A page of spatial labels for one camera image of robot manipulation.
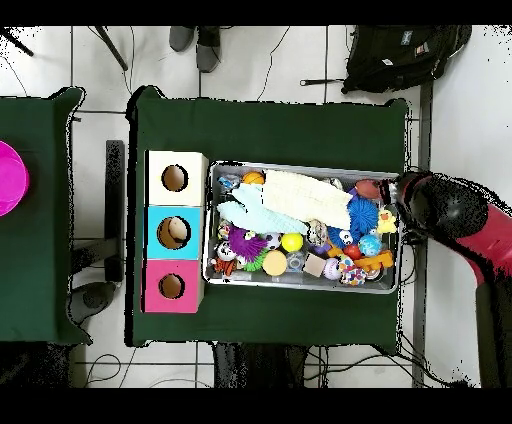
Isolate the grey metal rail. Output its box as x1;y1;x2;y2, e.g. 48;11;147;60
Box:
411;81;434;389

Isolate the dark green tablecloth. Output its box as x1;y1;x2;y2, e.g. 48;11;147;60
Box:
124;85;410;348
0;86;93;345

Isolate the cream waffle cloth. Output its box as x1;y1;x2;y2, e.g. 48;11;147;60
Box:
261;169;354;231

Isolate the black backpack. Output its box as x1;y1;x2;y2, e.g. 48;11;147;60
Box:
299;25;473;95

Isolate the brown toy football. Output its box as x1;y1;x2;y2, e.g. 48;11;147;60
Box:
354;178;383;201

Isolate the blue spiky ball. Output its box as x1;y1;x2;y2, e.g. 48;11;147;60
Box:
346;195;379;235

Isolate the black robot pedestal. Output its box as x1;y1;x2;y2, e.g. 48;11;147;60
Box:
211;341;311;389

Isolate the pink plastic bowl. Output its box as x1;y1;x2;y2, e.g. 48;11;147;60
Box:
0;139;30;218

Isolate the thin black cable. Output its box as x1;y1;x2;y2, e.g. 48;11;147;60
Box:
255;25;291;103

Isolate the blue green globe ball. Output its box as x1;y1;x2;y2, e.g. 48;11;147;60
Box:
357;233;383;258

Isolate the round orange sponge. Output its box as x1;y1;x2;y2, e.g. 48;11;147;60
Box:
262;249;288;277

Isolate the purple spiky monster toy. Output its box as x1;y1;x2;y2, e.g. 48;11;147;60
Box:
228;225;269;263

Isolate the yellow duck plush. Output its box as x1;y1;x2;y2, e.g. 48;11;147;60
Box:
376;208;398;235

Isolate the black tripod leg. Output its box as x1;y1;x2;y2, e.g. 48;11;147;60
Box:
93;25;129;72
0;26;35;57

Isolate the silver mesh bin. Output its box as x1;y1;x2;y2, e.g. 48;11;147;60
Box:
202;159;405;295

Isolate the black panel on stand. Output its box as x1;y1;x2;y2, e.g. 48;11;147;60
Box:
67;139;126;326

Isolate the mint waffle cloth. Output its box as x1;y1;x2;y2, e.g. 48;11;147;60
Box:
216;182;310;236

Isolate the wooden box with three holes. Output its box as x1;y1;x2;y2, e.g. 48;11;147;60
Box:
141;149;210;315

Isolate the orange plastic toy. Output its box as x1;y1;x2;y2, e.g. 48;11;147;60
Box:
353;249;395;273

